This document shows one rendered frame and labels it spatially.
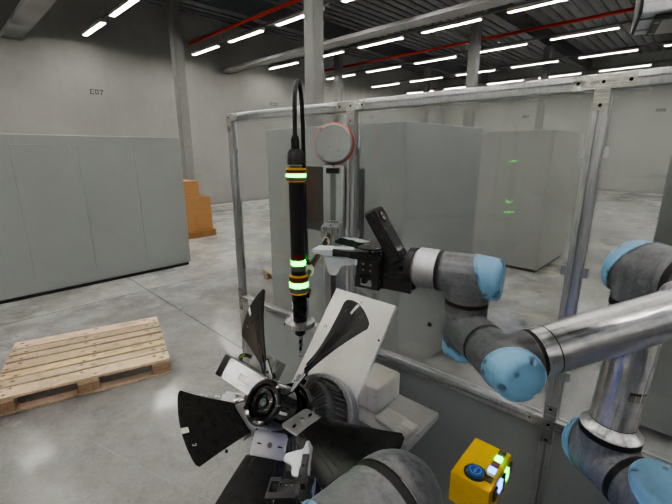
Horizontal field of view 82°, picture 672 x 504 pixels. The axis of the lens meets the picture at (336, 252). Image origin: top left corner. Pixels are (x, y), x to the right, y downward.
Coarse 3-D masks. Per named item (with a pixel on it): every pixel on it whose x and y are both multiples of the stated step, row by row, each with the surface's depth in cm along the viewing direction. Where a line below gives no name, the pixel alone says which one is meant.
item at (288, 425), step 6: (300, 414) 102; (306, 414) 102; (312, 414) 102; (288, 420) 99; (294, 420) 100; (306, 420) 100; (312, 420) 100; (282, 426) 98; (288, 426) 97; (300, 426) 97; (306, 426) 97; (294, 432) 95; (300, 432) 95
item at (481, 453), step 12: (480, 444) 107; (468, 456) 102; (480, 456) 102; (492, 456) 102; (456, 468) 98; (504, 468) 99; (456, 480) 97; (468, 480) 95; (480, 480) 95; (456, 492) 98; (468, 492) 95; (480, 492) 93; (492, 492) 93
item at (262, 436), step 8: (256, 432) 101; (264, 432) 102; (272, 432) 102; (256, 440) 100; (264, 440) 101; (272, 440) 101; (280, 440) 102; (256, 448) 99; (264, 448) 100; (272, 448) 101; (280, 448) 101; (264, 456) 99; (272, 456) 100; (280, 456) 101
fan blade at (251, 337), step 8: (256, 296) 124; (264, 296) 119; (256, 304) 123; (248, 312) 128; (256, 312) 121; (248, 320) 127; (256, 320) 120; (248, 328) 127; (256, 328) 119; (248, 336) 128; (256, 336) 118; (264, 336) 113; (248, 344) 129; (256, 344) 119; (264, 344) 112; (256, 352) 121; (264, 352) 111; (264, 360) 111; (264, 368) 113
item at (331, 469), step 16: (304, 432) 94; (320, 432) 94; (336, 432) 94; (352, 432) 94; (368, 432) 93; (384, 432) 92; (320, 448) 90; (336, 448) 89; (352, 448) 89; (368, 448) 88; (384, 448) 88; (400, 448) 87; (320, 464) 86; (336, 464) 86; (352, 464) 85; (320, 480) 84
